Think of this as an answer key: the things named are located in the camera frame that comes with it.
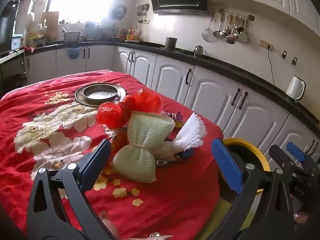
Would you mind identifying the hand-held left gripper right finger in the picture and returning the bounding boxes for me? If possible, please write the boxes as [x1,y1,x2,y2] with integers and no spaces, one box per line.
[207,138,296,240]

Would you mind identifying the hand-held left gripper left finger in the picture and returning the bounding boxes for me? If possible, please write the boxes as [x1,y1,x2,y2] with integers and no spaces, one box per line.
[26,139,118,240]

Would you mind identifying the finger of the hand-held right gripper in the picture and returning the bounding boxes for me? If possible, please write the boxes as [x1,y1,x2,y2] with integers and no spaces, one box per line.
[286,142,307,165]
[269,144,297,172]

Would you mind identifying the yellow rimmed black bin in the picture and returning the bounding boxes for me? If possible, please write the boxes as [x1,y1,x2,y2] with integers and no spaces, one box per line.
[220,137,271,198]

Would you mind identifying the green mesh cloth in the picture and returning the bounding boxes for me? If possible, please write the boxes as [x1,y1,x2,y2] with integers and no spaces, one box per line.
[111,110,175,183]

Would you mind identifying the white foam fruit net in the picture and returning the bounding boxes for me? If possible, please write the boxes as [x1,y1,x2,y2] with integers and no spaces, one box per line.
[155,112,208,157]

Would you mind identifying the red plastic bag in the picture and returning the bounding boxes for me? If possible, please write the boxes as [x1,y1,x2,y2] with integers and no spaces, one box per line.
[96,88,162,150]

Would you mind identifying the snack bar wrapper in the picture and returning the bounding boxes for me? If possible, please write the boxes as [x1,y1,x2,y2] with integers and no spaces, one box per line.
[155,152,186,168]

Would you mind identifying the purple candy wrapper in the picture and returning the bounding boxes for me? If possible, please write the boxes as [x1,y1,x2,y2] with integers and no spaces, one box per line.
[167,111,184,122]

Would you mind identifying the person's right hand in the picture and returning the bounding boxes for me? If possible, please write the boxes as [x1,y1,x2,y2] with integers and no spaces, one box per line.
[291,197,311,225]

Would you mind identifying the person's left hand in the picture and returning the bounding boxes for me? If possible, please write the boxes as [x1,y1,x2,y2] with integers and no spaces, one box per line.
[99,212,173,240]

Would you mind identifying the white electric kettle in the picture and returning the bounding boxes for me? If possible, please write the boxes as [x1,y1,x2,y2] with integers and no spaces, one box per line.
[286,76,306,103]

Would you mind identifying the red floral blanket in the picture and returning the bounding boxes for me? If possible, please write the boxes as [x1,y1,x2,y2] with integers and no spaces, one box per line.
[0,70,224,240]

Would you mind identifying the metal plate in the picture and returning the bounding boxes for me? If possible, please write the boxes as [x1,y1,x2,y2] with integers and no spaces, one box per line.
[75,83,127,107]

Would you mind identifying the white lower cabinets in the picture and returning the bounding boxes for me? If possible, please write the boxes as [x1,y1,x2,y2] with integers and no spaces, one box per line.
[24,44,320,165]

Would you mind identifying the metal bowl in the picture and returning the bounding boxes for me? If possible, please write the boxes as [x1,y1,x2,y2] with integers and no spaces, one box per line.
[82,85,118,100]

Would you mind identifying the black kitchen countertop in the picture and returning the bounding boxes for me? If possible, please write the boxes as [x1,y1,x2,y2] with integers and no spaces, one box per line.
[0,40,320,128]

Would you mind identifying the blue hanging basket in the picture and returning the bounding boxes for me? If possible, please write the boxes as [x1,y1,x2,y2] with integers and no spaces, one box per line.
[67,46,82,60]

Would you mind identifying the row of hanging utensils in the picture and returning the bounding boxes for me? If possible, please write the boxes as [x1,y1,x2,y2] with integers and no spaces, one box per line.
[213,14,249,45]

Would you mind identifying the mesh strainer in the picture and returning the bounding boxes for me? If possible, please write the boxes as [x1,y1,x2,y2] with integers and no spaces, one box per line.
[202,12,216,42]

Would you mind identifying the steel stockpot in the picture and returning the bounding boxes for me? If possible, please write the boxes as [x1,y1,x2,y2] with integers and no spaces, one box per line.
[62,29,82,43]

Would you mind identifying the black canister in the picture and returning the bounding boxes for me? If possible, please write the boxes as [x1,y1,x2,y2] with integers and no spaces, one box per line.
[164,37,178,50]

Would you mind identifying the group of condiment bottles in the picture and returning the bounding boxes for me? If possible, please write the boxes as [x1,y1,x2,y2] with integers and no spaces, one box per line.
[120,27,140,42]

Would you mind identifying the wooden cutting board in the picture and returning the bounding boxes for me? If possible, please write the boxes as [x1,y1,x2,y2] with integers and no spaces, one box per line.
[41,11,60,33]

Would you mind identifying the small fan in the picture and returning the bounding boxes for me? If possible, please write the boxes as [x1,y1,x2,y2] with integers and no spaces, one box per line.
[111,5,127,20]

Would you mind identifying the black microwave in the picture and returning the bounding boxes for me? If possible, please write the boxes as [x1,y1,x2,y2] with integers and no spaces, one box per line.
[0,1,19,53]

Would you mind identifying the small hanging tool rack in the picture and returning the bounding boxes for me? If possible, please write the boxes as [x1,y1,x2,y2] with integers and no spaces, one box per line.
[136,4,150,24]

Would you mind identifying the window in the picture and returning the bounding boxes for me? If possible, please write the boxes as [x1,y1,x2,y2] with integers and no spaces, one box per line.
[46,0,115,24]

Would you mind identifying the black power cable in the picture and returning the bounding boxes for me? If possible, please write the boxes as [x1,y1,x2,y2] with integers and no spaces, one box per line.
[267,46,276,87]

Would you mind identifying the wall socket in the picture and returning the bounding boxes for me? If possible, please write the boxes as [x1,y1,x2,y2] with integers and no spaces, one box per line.
[259,39,273,50]

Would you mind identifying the utensil rail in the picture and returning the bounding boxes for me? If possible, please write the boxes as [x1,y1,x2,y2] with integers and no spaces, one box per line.
[218,9,255,22]

